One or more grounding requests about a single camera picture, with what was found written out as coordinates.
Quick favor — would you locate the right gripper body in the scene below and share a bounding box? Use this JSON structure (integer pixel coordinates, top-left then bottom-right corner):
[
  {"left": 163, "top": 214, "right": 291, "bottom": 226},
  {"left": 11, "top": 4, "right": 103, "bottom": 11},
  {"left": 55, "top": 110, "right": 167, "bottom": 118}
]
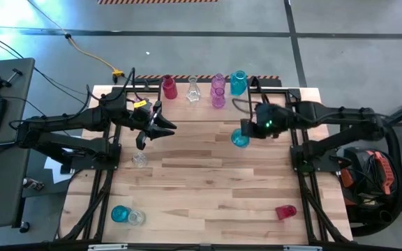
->
[{"left": 255, "top": 103, "right": 292, "bottom": 139}]

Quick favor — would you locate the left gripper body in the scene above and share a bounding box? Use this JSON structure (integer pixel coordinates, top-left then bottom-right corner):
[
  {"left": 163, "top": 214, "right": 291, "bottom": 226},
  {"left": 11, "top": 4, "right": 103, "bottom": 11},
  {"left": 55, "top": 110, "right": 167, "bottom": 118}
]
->
[{"left": 126, "top": 99, "right": 162, "bottom": 132}]

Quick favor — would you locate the clear faceted glass vase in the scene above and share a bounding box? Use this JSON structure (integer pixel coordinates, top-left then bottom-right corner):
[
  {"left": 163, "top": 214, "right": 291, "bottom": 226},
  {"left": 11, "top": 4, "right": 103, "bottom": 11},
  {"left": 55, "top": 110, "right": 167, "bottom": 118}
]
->
[{"left": 131, "top": 151, "right": 149, "bottom": 169}]

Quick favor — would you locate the red glass bottle vase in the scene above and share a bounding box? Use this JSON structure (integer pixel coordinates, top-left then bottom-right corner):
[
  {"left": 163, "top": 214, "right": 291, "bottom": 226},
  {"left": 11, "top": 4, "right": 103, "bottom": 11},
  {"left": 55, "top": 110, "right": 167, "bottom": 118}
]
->
[
  {"left": 275, "top": 204, "right": 297, "bottom": 221},
  {"left": 161, "top": 75, "right": 179, "bottom": 100}
]

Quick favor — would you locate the clear flared glass vase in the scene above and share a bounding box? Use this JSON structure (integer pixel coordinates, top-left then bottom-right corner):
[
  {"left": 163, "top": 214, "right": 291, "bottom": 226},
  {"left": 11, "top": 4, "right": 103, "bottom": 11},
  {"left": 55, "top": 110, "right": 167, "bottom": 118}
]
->
[{"left": 186, "top": 75, "right": 202, "bottom": 103}]

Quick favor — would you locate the teal textured glass vase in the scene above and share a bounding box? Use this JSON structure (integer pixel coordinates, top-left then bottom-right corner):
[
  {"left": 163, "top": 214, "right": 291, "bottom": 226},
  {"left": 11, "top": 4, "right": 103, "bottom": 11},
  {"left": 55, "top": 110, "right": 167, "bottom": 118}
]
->
[
  {"left": 230, "top": 128, "right": 251, "bottom": 149},
  {"left": 110, "top": 204, "right": 132, "bottom": 223},
  {"left": 230, "top": 70, "right": 248, "bottom": 97}
]

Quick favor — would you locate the purple swirl glass vase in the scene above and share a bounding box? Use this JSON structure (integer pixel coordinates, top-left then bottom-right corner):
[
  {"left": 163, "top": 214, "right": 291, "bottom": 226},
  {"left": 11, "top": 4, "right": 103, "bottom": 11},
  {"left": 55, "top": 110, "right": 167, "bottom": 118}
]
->
[{"left": 211, "top": 86, "right": 227, "bottom": 109}]

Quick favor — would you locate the purple ribbed glass vase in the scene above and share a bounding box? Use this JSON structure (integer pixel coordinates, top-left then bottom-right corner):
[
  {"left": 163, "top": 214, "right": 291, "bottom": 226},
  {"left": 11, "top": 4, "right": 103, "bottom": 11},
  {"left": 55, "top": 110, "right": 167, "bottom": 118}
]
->
[{"left": 210, "top": 73, "right": 227, "bottom": 97}]

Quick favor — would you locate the clear wide glass vase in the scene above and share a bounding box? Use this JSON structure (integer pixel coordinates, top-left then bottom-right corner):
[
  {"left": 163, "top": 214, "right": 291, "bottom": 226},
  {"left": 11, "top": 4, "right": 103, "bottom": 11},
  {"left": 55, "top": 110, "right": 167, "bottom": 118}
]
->
[{"left": 127, "top": 209, "right": 147, "bottom": 227}]

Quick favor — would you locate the white paper sheet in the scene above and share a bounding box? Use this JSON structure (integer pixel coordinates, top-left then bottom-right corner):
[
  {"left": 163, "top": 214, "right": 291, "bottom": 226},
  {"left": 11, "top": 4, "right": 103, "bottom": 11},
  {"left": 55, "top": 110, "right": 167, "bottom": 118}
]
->
[{"left": 43, "top": 155, "right": 73, "bottom": 185}]

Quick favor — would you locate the black and orange device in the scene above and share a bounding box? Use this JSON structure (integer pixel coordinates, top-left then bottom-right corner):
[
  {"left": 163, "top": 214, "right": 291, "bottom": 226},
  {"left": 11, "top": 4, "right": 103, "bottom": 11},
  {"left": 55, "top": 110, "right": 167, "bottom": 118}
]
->
[{"left": 338, "top": 146, "right": 397, "bottom": 210}]

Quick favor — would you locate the small dark bottle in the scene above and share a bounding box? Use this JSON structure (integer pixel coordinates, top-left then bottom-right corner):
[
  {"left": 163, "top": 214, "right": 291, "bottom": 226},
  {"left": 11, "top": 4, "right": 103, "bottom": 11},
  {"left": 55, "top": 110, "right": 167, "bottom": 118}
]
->
[{"left": 22, "top": 176, "right": 45, "bottom": 192}]

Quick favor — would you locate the black metal table frame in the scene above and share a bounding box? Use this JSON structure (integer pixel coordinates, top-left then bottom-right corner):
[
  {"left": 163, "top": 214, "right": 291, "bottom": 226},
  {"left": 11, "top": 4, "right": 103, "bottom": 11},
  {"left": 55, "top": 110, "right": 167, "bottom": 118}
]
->
[{"left": 59, "top": 85, "right": 354, "bottom": 245}]

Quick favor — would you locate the wooden shelf black metal frame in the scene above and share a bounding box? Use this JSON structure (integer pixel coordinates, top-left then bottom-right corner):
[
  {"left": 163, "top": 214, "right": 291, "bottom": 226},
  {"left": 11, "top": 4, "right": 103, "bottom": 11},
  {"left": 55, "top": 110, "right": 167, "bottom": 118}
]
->
[{"left": 155, "top": 79, "right": 254, "bottom": 135}]

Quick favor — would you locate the yellow extension cable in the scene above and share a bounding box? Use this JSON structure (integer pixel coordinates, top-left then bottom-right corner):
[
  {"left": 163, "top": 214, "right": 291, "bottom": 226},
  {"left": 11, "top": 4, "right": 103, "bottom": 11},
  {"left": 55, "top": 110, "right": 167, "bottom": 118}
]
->
[{"left": 26, "top": 0, "right": 125, "bottom": 79}]

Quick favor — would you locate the silver metal bracket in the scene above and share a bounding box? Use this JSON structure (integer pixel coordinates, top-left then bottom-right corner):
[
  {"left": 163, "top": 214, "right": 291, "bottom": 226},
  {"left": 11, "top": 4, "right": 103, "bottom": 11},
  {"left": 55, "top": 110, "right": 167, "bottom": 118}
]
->
[
  {"left": 88, "top": 243, "right": 128, "bottom": 251},
  {"left": 283, "top": 245, "right": 323, "bottom": 251}
]

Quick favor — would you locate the thick black hose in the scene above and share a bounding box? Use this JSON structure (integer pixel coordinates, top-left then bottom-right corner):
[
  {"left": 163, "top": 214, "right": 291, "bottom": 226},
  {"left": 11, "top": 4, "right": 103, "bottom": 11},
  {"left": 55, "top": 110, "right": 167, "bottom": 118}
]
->
[{"left": 340, "top": 111, "right": 402, "bottom": 238}]

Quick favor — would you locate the thin black floor cable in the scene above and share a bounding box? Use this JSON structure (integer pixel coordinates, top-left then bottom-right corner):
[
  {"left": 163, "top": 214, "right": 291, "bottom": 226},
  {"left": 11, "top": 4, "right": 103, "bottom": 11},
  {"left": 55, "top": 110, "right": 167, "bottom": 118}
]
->
[{"left": 0, "top": 40, "right": 92, "bottom": 107}]

